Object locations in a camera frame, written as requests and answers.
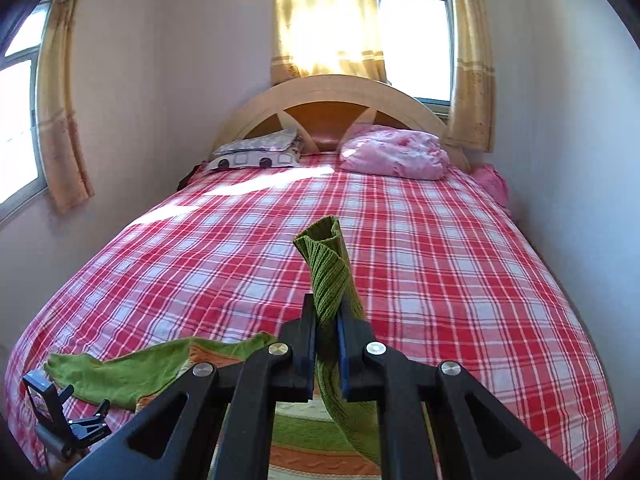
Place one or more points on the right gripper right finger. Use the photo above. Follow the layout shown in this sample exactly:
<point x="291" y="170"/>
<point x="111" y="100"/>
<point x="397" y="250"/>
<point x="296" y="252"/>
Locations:
<point x="437" y="421"/>

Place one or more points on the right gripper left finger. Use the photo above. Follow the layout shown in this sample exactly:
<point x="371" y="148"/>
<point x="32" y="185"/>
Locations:
<point x="213" y="422"/>

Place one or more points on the green orange striped knit sweater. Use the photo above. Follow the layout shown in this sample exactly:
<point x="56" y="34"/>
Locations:
<point x="338" y="439"/>

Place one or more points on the red white plaid bedsheet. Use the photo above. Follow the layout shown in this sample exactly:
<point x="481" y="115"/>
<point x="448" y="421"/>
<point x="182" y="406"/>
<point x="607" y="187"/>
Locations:
<point x="212" y="274"/>

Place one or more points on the dark cloth at bed corner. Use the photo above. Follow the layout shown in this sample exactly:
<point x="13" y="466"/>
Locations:
<point x="185" y="181"/>

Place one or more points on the pink pillow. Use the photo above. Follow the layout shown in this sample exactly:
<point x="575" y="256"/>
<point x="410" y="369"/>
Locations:
<point x="391" y="152"/>

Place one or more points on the pink cloth beside bed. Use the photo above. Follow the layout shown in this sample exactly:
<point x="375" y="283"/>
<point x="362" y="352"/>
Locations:
<point x="488" y="178"/>

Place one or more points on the white grey patterned pillow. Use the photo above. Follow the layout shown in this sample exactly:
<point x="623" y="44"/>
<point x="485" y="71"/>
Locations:
<point x="280" y="149"/>

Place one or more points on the beige wooden arched headboard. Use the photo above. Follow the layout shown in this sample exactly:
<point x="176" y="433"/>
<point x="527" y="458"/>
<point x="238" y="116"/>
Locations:
<point x="323" y="108"/>

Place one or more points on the yellow curtain right of back window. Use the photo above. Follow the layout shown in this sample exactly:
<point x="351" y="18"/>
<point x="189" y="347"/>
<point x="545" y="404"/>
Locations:
<point x="472" y="112"/>

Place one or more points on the yellow curtain of window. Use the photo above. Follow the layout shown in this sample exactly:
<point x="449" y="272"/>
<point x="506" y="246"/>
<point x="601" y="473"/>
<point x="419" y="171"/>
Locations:
<point x="472" y="112"/>
<point x="326" y="37"/>

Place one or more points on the yellow curtain at side window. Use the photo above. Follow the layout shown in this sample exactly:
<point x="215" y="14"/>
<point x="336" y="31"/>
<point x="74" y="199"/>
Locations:
<point x="63" y="163"/>

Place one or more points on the back window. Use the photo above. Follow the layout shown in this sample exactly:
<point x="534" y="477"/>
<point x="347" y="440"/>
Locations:
<point x="418" y="44"/>

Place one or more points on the yellow curtain left of back window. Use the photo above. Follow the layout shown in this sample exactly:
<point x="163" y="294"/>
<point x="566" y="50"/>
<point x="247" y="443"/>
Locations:
<point x="326" y="37"/>

